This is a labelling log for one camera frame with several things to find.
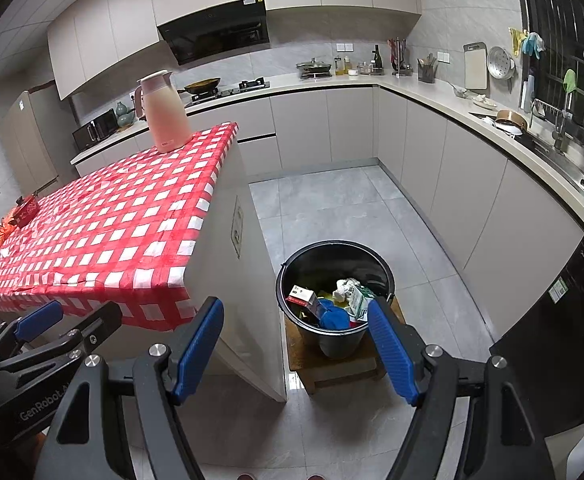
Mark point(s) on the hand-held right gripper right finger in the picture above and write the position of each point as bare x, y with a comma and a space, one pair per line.
394, 350

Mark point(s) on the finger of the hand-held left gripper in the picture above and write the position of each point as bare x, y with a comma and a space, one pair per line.
104, 322
37, 321

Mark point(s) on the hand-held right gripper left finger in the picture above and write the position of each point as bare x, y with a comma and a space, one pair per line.
199, 350

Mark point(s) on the green and white carton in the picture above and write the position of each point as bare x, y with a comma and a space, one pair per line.
359, 302

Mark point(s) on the blue knitted cloth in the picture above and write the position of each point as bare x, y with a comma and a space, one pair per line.
334, 317

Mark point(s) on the white tissue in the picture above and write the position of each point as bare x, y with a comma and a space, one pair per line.
344, 287

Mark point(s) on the red and white box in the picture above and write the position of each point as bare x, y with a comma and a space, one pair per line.
302, 297

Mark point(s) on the black bucket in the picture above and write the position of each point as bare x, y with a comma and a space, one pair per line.
337, 255

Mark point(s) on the wooden stool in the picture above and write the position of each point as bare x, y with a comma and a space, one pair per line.
332, 372

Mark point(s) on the orange mesh bag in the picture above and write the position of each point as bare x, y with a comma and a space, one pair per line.
9, 229

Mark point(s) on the red checkered tablecloth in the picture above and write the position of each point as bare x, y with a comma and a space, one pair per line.
122, 220

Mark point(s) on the beige kitchen island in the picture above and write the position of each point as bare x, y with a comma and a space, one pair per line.
257, 260

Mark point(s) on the small red pot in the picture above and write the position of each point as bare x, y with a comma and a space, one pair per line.
27, 210

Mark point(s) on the island socket panel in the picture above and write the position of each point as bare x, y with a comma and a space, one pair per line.
237, 227

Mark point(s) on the black built-in dishwasher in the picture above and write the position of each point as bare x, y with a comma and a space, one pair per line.
561, 335

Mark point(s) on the beige refrigerator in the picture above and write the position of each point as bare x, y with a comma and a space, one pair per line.
32, 140

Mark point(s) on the beige kitchen counter cabinets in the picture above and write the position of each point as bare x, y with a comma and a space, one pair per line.
471, 185

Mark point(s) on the black microwave oven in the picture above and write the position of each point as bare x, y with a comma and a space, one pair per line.
94, 130

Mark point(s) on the grey green vase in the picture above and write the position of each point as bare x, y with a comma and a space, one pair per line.
125, 115

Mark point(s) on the pink thermos jug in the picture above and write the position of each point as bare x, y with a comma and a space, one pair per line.
167, 115

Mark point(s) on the kitchen sink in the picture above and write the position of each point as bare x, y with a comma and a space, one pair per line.
556, 160

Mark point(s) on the brown round pot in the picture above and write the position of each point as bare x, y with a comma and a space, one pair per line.
509, 120

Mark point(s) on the white plate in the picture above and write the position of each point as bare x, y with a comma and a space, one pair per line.
485, 103

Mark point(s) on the metal faucet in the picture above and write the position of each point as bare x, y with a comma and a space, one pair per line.
559, 130

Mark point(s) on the dark chopstick holder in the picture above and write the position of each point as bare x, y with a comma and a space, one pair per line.
426, 71

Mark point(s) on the white detergent bottle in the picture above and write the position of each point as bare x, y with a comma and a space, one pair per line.
527, 95

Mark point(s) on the yellow oil bottles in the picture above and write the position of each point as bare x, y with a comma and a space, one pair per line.
343, 66

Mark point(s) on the kitchen utensil holder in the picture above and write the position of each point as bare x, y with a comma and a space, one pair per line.
400, 60

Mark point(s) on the dark wine bottle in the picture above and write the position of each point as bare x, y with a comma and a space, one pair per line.
377, 60

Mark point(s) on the metal lidded pan on rack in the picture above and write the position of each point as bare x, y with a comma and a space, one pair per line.
314, 67

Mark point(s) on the white cutting board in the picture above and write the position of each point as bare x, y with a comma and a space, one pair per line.
475, 66

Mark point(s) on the perforated metal steamer plate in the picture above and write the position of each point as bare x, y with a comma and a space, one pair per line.
500, 62

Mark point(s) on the dark window grille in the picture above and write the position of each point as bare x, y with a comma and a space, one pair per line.
561, 10

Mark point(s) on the white wall socket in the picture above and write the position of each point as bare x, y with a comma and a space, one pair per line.
442, 56
345, 47

